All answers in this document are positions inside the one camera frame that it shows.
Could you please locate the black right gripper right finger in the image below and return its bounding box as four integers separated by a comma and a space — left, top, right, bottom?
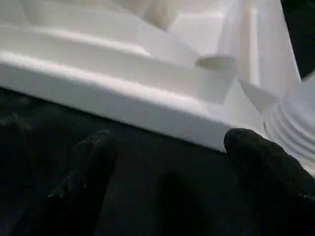
223, 127, 315, 236

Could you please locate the white plastic table top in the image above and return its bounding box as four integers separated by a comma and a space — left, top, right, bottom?
0, 0, 305, 153

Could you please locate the white plastic table leg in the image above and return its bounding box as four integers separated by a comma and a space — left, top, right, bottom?
261, 76, 315, 177

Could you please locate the black table mat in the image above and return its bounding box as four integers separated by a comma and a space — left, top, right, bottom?
0, 0, 315, 236

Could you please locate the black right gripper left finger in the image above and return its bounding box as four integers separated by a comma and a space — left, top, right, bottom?
13, 129, 119, 236

